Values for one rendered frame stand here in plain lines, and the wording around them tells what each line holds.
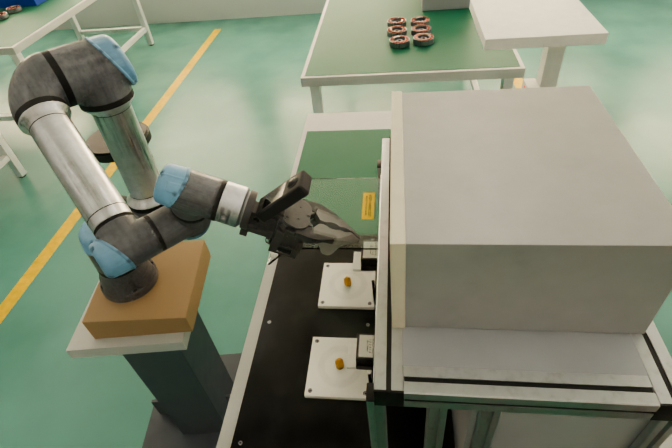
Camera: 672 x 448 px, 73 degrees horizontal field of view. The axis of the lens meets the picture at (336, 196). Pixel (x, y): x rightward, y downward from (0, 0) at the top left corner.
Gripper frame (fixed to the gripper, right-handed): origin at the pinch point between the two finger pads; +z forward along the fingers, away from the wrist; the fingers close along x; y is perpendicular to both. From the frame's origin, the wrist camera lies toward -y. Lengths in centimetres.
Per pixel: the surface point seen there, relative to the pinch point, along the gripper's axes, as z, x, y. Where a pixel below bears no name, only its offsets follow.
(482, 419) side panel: 25.0, 25.5, 4.5
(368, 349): 14.5, 4.4, 27.9
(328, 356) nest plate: 9.1, 1.3, 40.5
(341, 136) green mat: 5, -99, 46
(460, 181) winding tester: 10.6, 0.9, -19.2
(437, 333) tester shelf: 16.0, 15.3, 0.6
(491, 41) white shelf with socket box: 33, -80, -16
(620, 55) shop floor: 223, -322, 26
